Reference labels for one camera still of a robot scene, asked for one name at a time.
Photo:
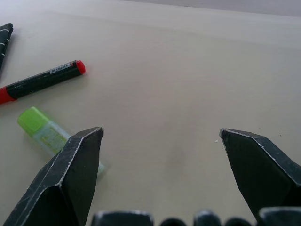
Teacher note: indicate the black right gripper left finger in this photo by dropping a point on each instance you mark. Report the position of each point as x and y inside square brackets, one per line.
[58, 181]

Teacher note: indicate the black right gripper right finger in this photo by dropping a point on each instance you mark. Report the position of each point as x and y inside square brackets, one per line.
[261, 171]

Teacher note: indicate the black object with white stripes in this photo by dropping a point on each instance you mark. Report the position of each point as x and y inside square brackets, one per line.
[4, 44]

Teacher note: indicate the green glue stick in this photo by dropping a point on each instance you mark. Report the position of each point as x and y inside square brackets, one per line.
[43, 131]

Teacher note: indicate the black marker with red cap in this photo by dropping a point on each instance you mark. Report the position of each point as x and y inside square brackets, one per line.
[42, 81]

